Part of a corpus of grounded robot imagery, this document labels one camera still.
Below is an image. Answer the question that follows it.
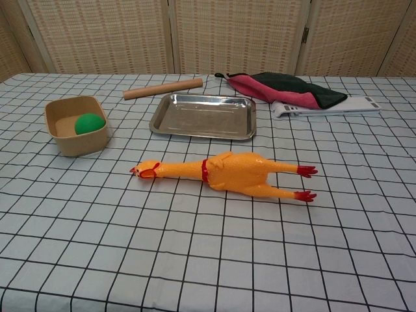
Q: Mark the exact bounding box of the orange rubber chicken toy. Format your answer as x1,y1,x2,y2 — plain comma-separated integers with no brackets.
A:
129,151,319,203

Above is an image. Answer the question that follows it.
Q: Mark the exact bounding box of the silver metal tray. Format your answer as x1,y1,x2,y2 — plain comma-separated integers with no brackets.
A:
149,93,257,142

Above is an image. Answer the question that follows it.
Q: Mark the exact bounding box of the wooden rolling pin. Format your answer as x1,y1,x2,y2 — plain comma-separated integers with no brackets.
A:
123,77,203,101

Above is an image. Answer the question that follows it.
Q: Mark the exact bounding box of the pink towel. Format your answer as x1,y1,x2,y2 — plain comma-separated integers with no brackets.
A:
214,72,322,110

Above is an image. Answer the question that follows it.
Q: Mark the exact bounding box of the white black checkered tablecloth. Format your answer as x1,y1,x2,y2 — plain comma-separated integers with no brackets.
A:
0,73,416,312

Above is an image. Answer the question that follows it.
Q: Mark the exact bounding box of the dark green towel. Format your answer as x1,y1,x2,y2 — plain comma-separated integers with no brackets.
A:
252,71,348,110

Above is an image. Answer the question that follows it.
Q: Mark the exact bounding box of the green ball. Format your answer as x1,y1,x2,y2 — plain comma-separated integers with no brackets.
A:
74,112,107,136

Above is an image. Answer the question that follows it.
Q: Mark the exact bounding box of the tan square bowl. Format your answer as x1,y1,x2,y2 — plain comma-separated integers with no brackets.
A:
44,96,109,158

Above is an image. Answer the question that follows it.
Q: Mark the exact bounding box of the beige woven folding screen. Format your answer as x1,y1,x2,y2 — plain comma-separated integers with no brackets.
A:
0,0,416,77

